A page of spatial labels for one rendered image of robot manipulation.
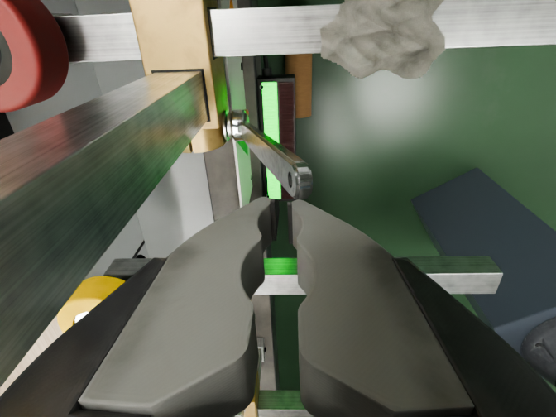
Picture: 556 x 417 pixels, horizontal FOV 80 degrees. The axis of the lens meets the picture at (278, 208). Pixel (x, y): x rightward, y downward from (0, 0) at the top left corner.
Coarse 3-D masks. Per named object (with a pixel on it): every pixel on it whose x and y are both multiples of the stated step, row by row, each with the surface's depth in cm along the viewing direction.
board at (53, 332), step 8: (56, 320) 33; (48, 328) 34; (56, 328) 34; (48, 336) 34; (56, 336) 34; (40, 344) 35; (48, 344) 35; (32, 352) 36; (40, 352) 36; (24, 360) 37; (32, 360) 37; (16, 368) 37; (24, 368) 37; (16, 376) 38; (8, 384) 39; (0, 392) 40
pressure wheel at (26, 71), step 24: (0, 0) 19; (24, 0) 20; (0, 24) 20; (24, 24) 20; (48, 24) 21; (0, 48) 20; (24, 48) 20; (48, 48) 21; (0, 72) 21; (24, 72) 21; (48, 72) 22; (0, 96) 22; (24, 96) 22; (48, 96) 24
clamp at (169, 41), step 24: (144, 0) 22; (168, 0) 22; (192, 0) 22; (216, 0) 26; (144, 24) 23; (168, 24) 22; (192, 24) 22; (144, 48) 23; (168, 48) 23; (192, 48) 23; (216, 72) 25; (216, 96) 25; (216, 120) 26; (192, 144) 27; (216, 144) 28
